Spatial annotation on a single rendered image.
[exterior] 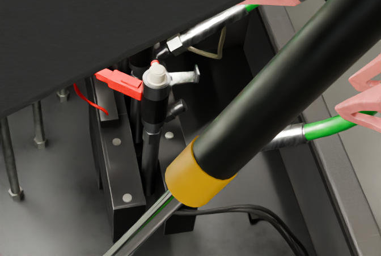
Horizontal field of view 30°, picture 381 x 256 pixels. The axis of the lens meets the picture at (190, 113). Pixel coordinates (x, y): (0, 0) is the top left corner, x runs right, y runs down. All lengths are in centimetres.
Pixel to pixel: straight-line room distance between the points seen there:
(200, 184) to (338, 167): 68
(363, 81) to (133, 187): 33
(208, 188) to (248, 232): 73
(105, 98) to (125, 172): 10
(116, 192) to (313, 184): 28
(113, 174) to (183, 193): 58
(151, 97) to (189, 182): 47
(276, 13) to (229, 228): 33
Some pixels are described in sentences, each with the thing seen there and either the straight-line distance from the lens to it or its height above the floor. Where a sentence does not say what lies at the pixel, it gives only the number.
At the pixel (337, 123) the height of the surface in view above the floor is 122.
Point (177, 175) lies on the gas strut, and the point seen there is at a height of 146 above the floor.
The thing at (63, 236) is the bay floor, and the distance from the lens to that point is 95.
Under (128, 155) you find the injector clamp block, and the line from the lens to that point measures 84.
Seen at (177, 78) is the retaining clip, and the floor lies 113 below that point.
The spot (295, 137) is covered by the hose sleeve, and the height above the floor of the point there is 119.
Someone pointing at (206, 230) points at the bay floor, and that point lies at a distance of 96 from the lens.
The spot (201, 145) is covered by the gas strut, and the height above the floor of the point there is 148.
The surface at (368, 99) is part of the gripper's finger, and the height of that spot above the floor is 129.
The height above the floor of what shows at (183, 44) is 110.
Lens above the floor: 167
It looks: 51 degrees down
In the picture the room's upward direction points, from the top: 9 degrees clockwise
